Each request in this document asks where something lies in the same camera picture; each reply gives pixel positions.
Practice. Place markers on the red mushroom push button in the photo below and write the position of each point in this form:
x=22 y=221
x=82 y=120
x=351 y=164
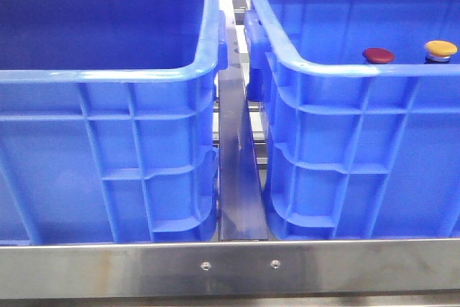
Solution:
x=378 y=55

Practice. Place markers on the yellow mushroom push button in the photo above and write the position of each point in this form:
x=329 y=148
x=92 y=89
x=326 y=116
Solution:
x=439 y=51

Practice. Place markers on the steel divider bar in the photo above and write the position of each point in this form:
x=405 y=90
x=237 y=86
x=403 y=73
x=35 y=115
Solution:
x=242 y=214

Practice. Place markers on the left blue plastic bin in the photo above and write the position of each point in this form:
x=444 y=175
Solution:
x=107 y=120

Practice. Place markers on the blue plastic bin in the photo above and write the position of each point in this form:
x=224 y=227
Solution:
x=357 y=150
x=107 y=120

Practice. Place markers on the right blue plastic bin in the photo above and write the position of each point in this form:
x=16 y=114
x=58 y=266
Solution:
x=357 y=150

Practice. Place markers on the steel front rail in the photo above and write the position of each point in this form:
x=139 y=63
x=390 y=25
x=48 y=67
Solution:
x=229 y=268

